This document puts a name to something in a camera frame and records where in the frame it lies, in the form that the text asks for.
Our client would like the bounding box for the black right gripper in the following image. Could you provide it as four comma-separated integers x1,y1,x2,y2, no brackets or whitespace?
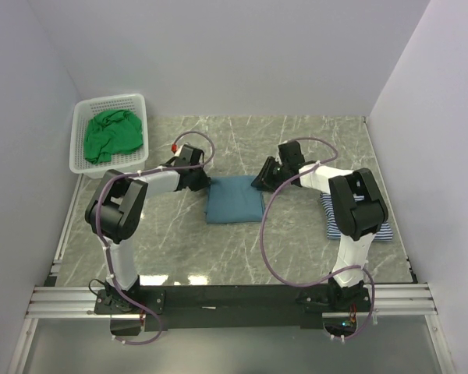
251,156,290,193

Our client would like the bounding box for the teal tank top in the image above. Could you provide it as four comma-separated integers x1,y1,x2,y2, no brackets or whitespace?
204,175,265,224

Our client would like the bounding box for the green tank top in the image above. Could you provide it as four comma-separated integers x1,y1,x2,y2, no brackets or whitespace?
83,109,144,164

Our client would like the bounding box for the blue white striped tank top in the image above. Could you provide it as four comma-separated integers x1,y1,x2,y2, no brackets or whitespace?
320,192,394,242

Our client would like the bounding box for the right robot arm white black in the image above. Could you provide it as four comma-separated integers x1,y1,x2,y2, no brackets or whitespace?
252,137,388,311

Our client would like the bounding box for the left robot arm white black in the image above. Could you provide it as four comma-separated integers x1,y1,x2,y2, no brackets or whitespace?
85,144,210,313

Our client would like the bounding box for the white plastic laundry basket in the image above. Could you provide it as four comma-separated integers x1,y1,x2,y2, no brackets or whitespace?
69,93,149,179

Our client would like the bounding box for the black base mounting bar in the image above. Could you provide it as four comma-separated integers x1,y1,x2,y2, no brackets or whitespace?
94,284,371,336

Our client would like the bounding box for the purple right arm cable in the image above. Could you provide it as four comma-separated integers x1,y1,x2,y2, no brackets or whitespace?
260,137,375,340

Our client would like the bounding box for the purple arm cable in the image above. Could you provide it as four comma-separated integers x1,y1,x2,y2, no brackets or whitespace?
95,131,215,347
260,137,375,340

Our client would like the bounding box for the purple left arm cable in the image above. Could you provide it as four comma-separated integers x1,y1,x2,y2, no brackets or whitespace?
95,131,215,347

